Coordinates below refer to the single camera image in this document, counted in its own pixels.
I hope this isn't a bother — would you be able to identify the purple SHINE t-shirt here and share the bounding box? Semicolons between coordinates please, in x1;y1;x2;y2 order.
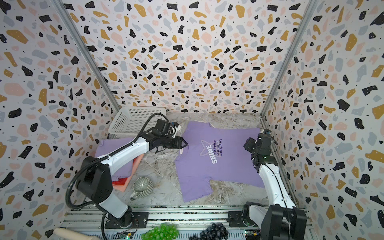
175;121;264;203

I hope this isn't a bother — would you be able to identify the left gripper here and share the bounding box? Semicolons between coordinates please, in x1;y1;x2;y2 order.
160;136;188;149

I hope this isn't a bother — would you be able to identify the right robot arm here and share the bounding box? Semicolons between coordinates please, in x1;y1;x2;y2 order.
242;129;307;240

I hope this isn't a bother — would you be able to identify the left corner aluminium post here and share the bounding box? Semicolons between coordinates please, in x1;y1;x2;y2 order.
51;1;121;112

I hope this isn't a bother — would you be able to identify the dark purple grape bunch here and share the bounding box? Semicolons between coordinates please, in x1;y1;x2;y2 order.
189;223;229;240

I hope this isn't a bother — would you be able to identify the right corner aluminium post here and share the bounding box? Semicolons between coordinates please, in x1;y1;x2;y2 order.
261;0;319;119

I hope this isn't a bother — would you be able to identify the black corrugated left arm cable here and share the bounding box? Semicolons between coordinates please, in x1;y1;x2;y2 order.
65;112;169;240

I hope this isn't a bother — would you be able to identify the wooden rolling pin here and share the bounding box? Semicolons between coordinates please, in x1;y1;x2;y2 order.
54;228;100;240

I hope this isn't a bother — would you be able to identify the folded red t-shirt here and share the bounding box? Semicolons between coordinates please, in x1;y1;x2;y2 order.
112;178;128;186

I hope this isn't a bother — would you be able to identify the green grape bunch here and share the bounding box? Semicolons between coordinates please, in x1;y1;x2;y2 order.
141;224;180;240

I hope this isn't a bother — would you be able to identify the folded purple t-shirt on stack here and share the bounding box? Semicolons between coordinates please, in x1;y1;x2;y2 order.
95;138;134;181

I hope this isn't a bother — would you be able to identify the corner aluminium post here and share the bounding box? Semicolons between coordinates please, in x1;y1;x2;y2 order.
261;0;319;119
51;1;121;112

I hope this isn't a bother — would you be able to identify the right small circuit board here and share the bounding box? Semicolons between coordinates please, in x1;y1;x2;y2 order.
245;230;261;240

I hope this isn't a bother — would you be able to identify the white plastic laundry basket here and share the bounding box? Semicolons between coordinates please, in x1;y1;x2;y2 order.
109;107;167;138

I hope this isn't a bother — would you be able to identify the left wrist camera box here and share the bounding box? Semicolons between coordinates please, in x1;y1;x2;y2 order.
152;119;181;138

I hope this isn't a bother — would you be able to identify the small green circuit board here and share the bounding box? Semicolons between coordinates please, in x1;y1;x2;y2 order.
115;232;134;240

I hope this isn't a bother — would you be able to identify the folded pink t-shirt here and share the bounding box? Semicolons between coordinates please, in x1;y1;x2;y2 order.
113;154;144;192

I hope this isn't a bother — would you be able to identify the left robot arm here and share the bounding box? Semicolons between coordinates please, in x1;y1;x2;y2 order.
70;128;188;222

